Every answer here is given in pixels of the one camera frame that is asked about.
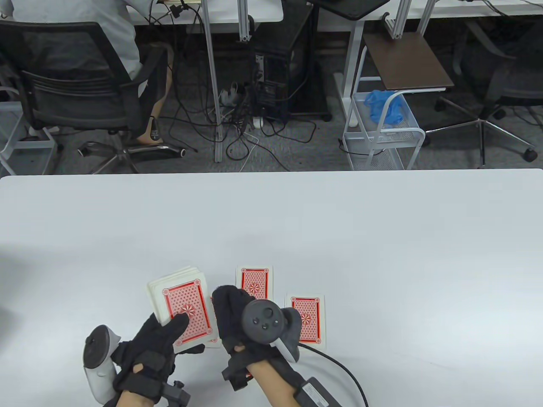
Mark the person's right forearm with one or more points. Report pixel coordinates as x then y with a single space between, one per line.
271 381

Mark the dealt playing card pile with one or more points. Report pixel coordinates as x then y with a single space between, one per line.
312 322
215 341
254 280

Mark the deck of red-backed playing cards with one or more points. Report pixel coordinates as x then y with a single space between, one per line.
182 296

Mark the white office desk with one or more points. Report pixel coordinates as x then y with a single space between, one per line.
229 12
445 12

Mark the dark grey office chair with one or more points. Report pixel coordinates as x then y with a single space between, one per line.
509 80

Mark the black tray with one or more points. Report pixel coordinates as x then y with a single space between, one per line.
352 8

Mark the person's right hand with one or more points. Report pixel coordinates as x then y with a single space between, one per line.
227 313

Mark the black computer tower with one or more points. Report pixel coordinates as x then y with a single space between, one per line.
288 55

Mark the blue plastic bag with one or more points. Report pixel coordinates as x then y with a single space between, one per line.
384 108

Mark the grey and white left controller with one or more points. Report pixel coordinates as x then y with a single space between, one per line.
97 343

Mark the short aluminium profile post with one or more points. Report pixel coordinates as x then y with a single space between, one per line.
401 21
425 17
244 21

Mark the white plug adapter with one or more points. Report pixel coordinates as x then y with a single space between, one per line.
258 122

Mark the person's left hand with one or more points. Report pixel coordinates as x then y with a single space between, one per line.
148 343

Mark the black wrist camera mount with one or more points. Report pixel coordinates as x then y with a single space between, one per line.
176 394

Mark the white metal rack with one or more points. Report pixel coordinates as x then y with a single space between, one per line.
34 144

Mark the brown wooden board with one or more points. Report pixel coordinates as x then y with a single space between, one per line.
403 63

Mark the long aluminium profile post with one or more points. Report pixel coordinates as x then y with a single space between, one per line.
211 63

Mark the black mesh office chair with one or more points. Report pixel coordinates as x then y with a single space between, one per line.
85 91

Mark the dark grey right controller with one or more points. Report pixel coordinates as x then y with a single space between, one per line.
261 320

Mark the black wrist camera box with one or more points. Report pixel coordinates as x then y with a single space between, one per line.
316 394

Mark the white power strip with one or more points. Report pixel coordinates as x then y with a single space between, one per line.
229 95

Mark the person's left forearm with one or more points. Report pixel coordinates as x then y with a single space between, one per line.
131 400

